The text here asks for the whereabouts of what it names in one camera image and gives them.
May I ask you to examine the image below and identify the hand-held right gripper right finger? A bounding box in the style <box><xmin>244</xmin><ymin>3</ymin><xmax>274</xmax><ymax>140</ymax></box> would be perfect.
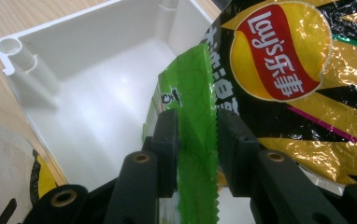
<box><xmin>216</xmin><ymin>107</ymin><xmax>349</xmax><ymax>224</ymax></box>

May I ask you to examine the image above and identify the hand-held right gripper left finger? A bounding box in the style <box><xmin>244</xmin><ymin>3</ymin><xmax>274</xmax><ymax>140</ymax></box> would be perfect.
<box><xmin>104</xmin><ymin>108</ymin><xmax>180</xmax><ymax>224</ymax></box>

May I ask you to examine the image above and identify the green snack packet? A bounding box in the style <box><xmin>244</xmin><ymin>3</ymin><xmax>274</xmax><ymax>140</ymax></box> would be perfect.
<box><xmin>141</xmin><ymin>43</ymin><xmax>221</xmax><ymax>224</ymax></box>

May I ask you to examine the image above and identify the white plastic bin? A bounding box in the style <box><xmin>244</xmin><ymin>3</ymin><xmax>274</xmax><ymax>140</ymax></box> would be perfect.
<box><xmin>0</xmin><ymin>0</ymin><xmax>257</xmax><ymax>224</ymax></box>

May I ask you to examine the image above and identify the black yellow chip bag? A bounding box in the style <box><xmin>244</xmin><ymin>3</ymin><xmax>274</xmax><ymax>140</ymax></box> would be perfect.
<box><xmin>199</xmin><ymin>0</ymin><xmax>357</xmax><ymax>189</ymax></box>

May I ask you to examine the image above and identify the clear plastic shopping bag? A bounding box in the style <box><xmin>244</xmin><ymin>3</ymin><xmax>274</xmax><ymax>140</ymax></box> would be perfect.
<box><xmin>0</xmin><ymin>118</ymin><xmax>60</xmax><ymax>224</ymax></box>

